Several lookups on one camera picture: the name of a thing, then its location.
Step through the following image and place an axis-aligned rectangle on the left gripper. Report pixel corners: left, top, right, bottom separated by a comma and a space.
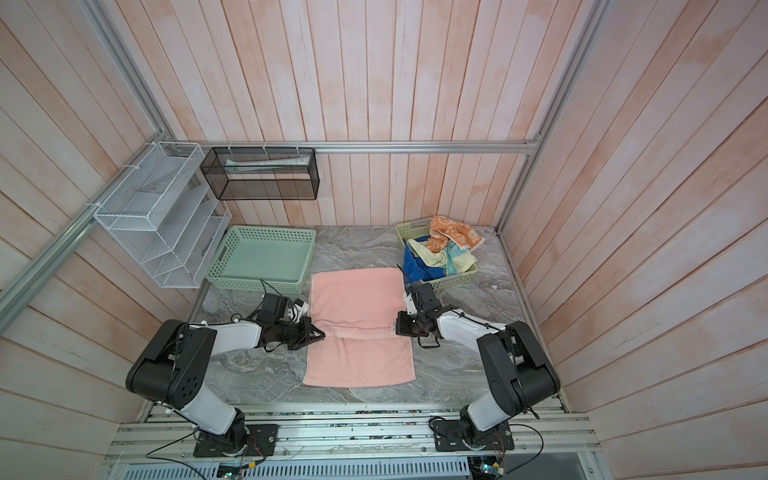
274, 316, 326, 351

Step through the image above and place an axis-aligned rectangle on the pink towel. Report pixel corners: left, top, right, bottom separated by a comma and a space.
303, 267, 415, 388

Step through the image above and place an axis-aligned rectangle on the yellow-green plastic basket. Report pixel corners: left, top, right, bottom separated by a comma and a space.
396, 219, 478, 291

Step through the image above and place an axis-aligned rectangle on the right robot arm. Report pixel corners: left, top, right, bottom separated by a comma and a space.
395, 282, 561, 452

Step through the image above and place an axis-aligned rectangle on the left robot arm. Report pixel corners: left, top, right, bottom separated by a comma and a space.
125, 293, 325, 456

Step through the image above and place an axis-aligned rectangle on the blue towel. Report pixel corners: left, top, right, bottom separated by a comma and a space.
404, 239, 447, 281

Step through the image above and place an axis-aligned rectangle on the light green yellow towel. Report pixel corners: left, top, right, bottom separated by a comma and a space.
407, 239, 477, 276

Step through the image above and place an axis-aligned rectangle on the mint green plastic basket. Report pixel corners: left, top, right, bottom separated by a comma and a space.
206, 226, 316, 296

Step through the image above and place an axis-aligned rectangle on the orange patterned towel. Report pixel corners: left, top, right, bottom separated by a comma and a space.
427, 215, 485, 253

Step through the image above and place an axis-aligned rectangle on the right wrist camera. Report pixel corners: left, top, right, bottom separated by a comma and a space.
404, 293, 418, 316

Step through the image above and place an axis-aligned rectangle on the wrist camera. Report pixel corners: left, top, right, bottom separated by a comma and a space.
404, 293, 418, 316
286, 299, 309, 323

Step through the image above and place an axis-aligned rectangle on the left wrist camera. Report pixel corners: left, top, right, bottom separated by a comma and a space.
286, 299, 309, 323

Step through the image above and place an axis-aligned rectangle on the aluminium rail frame front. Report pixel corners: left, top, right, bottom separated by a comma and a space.
101, 397, 612, 479

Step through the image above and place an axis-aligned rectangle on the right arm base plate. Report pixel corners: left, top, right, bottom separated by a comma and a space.
428, 416, 514, 452

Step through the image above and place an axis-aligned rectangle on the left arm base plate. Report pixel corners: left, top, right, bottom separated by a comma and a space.
193, 424, 279, 458

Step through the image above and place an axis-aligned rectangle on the black wire mesh basket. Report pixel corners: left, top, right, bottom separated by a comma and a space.
201, 146, 320, 201

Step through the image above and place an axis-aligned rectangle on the white wire mesh shelf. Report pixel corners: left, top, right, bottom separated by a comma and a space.
95, 142, 231, 289

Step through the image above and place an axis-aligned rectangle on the aluminium wall rail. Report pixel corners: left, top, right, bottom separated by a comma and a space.
196, 140, 539, 154

